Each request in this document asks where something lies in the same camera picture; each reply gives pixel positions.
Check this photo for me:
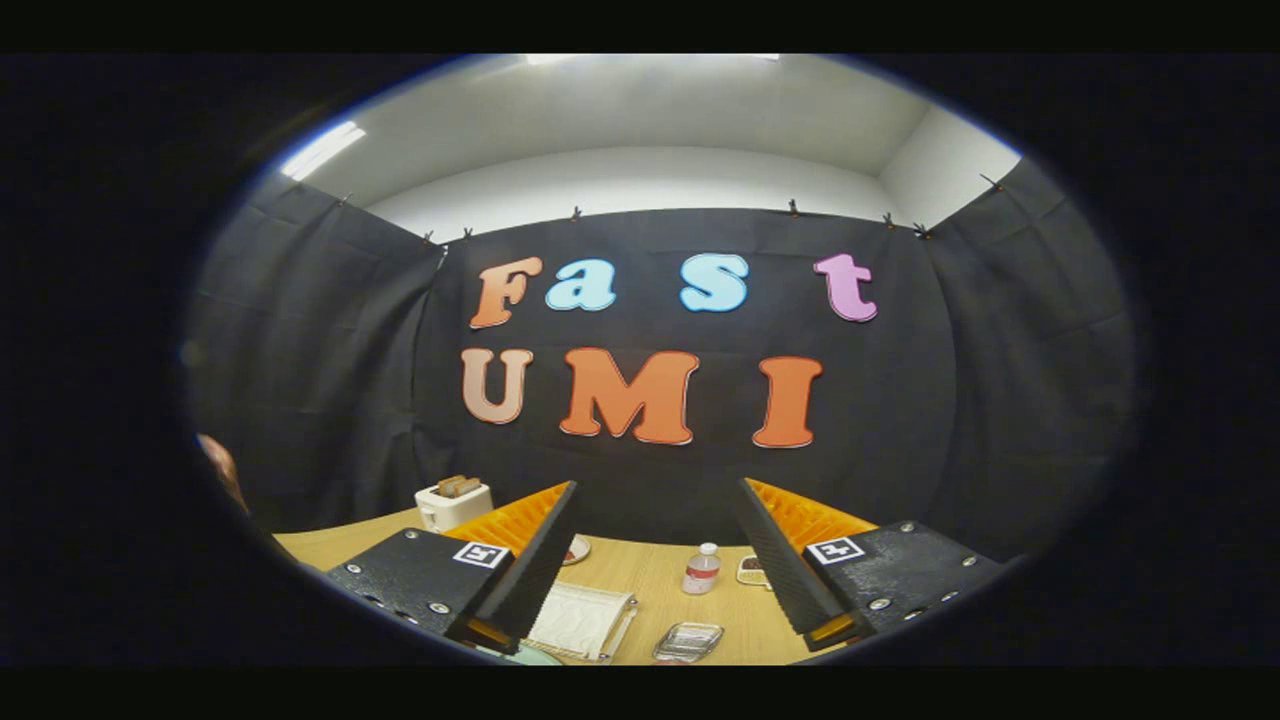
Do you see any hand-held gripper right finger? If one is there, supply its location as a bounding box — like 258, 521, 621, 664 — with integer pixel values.
735, 477, 1004, 651

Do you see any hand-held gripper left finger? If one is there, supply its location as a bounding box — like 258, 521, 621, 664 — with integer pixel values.
325, 480, 579, 656

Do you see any white wire dish rack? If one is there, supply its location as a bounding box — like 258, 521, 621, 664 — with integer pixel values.
525, 582, 639, 663

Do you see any light green plate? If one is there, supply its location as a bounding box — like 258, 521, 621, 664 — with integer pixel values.
480, 643, 563, 666

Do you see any silver wire basket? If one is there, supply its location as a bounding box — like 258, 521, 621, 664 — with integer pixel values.
653, 621, 725, 663

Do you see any clear water bottle red label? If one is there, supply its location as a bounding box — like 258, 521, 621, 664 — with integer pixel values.
682, 542, 722, 596

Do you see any white toaster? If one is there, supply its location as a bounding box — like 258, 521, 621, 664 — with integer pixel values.
415, 480, 494, 533

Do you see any long ceiling light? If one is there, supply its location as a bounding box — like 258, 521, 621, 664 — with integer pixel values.
280, 121, 367, 181

